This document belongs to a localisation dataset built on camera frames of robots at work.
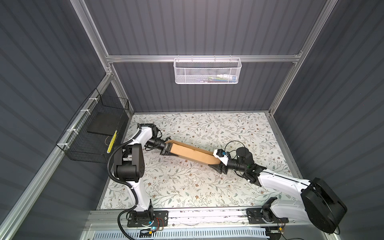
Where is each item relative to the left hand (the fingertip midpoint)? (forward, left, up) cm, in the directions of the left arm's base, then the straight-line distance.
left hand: (180, 151), depth 83 cm
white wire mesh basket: (+71, -22, +8) cm, 75 cm away
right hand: (-6, -18, -1) cm, 19 cm away
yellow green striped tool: (-1, +32, +13) cm, 35 cm away
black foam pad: (+11, +39, +14) cm, 42 cm away
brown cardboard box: (-5, -6, +6) cm, 10 cm away
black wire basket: (+4, +42, +14) cm, 45 cm away
